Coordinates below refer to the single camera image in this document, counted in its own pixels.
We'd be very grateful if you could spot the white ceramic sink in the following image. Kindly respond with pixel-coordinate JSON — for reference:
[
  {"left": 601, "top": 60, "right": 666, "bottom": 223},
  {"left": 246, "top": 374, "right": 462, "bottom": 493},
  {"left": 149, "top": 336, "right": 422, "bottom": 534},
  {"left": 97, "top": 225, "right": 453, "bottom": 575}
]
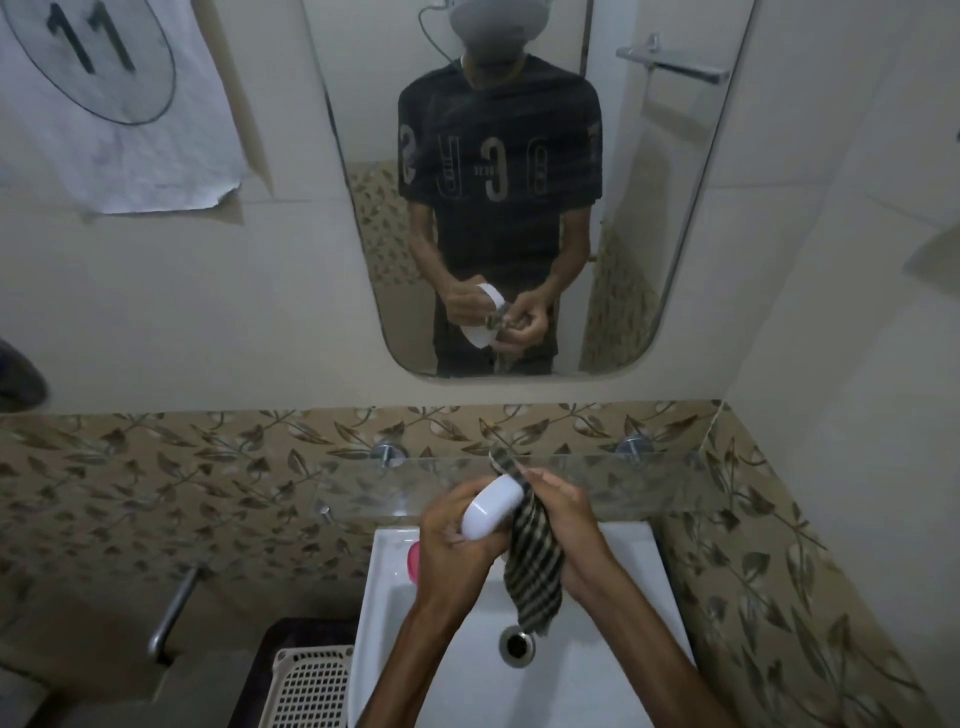
[{"left": 348, "top": 521, "right": 699, "bottom": 728}]

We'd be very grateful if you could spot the white plastic soap dish tray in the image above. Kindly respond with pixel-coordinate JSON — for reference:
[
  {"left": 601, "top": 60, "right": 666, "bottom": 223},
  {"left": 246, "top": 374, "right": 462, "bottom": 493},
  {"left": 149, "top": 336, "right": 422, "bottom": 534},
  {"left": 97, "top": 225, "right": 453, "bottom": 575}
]
[{"left": 459, "top": 473, "right": 526, "bottom": 543}]

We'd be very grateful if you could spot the person's left forearm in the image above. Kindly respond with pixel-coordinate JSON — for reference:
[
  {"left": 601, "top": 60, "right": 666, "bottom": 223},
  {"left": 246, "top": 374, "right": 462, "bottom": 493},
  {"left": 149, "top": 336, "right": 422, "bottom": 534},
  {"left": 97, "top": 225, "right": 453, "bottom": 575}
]
[{"left": 359, "top": 592, "right": 489, "bottom": 728}]

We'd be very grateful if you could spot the person's right hand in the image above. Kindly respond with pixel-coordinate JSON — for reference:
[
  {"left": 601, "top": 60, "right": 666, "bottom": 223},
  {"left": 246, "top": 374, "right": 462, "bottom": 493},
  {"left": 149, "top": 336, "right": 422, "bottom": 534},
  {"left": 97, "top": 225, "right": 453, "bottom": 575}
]
[{"left": 513, "top": 466, "right": 624, "bottom": 601}]

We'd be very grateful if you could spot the person's right forearm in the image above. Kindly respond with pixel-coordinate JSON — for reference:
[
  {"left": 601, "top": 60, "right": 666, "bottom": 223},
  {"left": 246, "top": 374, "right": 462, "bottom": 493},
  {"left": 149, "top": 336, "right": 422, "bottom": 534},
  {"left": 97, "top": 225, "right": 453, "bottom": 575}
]
[{"left": 573, "top": 562, "right": 740, "bottom": 728}]

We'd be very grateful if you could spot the clear glass shelf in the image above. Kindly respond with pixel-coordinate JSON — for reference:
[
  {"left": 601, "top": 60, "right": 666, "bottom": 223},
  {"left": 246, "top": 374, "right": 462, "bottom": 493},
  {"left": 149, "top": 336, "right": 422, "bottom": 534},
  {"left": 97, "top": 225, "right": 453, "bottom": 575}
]
[{"left": 314, "top": 449, "right": 721, "bottom": 526}]

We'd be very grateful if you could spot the person's left hand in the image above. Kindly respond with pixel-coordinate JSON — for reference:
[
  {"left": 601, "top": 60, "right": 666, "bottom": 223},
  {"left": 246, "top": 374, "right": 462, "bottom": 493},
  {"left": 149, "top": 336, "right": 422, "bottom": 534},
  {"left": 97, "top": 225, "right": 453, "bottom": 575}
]
[{"left": 416, "top": 476, "right": 519, "bottom": 624}]

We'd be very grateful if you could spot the chrome wall tap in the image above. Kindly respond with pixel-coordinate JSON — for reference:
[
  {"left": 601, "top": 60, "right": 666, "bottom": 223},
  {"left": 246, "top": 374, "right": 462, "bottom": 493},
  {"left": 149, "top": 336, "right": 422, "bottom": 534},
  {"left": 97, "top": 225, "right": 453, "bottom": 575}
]
[{"left": 146, "top": 562, "right": 215, "bottom": 665}]

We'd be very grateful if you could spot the round chrome shower valve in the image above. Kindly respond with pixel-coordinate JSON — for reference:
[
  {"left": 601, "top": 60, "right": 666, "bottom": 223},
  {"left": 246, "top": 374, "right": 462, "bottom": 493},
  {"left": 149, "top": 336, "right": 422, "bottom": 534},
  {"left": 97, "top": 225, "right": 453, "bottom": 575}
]
[{"left": 0, "top": 337, "right": 50, "bottom": 412}]

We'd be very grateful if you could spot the dark brown stool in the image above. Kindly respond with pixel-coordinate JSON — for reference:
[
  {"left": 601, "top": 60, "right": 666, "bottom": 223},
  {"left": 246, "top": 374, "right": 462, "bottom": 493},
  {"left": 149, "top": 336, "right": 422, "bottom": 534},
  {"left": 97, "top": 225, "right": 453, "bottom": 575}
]
[{"left": 228, "top": 617, "right": 361, "bottom": 728}]

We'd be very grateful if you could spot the checkered cleaning cloth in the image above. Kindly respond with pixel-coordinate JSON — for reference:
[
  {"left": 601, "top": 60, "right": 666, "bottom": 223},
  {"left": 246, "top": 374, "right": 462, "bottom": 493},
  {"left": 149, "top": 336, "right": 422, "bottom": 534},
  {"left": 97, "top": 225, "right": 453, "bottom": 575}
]
[{"left": 488, "top": 449, "right": 565, "bottom": 637}]

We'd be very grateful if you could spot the rounded wall mirror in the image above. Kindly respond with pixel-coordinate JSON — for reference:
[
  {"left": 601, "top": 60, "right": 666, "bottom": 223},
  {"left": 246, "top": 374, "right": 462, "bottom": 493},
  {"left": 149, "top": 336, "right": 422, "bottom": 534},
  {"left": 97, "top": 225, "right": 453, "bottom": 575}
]
[{"left": 299, "top": 0, "right": 759, "bottom": 380}]

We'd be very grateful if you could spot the metal sink drain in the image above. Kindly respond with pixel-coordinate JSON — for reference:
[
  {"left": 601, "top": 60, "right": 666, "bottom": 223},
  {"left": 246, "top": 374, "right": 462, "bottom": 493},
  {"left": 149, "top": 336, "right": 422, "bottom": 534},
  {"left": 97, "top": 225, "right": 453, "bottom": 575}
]
[{"left": 500, "top": 626, "right": 538, "bottom": 669}]

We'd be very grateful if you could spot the white perforated plastic basket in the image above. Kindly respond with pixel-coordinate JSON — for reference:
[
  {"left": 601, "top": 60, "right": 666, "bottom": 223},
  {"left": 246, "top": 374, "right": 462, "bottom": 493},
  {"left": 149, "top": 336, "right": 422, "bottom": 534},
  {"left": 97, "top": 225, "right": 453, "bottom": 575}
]
[{"left": 268, "top": 644, "right": 355, "bottom": 728}]

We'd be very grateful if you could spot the torn white wall paper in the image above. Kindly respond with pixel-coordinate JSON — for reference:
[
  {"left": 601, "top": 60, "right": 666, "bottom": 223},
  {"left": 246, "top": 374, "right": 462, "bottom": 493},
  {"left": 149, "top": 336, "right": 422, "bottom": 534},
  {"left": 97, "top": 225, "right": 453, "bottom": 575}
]
[{"left": 0, "top": 0, "right": 249, "bottom": 217}]

